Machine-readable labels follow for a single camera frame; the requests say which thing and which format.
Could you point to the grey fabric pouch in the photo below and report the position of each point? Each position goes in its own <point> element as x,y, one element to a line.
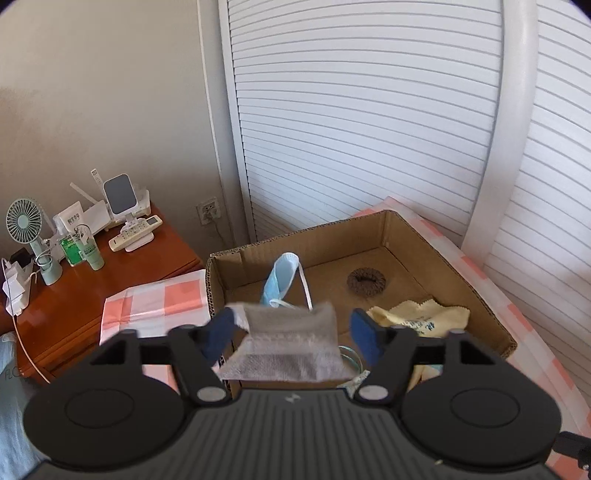
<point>286,344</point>

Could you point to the white louvered closet door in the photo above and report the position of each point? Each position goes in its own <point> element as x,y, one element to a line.
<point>474,114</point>

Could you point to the white power strip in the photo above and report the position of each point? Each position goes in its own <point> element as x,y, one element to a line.
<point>16,286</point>

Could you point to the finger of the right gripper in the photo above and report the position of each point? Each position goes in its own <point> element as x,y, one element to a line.
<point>574,446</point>

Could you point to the brown hair scrunchie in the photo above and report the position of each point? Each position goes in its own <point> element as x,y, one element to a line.
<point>366,282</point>

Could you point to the blue face mask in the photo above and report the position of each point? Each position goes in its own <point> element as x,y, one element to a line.
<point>281,277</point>

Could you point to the green tube bottle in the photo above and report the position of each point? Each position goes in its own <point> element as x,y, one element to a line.
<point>87,246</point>

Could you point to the wooden nightstand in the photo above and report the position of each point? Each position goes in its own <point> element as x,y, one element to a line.
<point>61,325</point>

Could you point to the cardboard box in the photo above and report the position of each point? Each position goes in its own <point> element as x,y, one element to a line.
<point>293,297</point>

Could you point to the blue tassel sachet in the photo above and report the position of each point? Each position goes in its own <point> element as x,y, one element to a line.
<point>355,362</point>

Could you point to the pink checkered tablecloth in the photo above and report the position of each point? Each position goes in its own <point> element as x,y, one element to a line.
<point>157,304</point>

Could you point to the blue grey bedding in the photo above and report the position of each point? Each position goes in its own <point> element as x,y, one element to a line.
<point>17,456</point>

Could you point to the wall power outlet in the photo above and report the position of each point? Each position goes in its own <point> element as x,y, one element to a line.
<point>208,211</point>

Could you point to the yellow cleaning cloth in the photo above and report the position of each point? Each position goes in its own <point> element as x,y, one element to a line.
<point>429,318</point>

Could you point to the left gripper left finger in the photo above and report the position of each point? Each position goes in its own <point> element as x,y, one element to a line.
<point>194,351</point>

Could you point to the green handheld fan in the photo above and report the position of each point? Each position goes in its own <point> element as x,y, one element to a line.
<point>24,222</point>

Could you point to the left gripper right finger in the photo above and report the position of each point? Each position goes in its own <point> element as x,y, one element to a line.
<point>389,353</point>

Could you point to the phone on white stand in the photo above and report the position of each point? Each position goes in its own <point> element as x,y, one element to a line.
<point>120,194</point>

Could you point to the white remote control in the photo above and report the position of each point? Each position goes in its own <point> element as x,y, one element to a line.
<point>135,233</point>

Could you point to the white labelled box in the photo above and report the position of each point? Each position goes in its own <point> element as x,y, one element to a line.
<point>67,220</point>

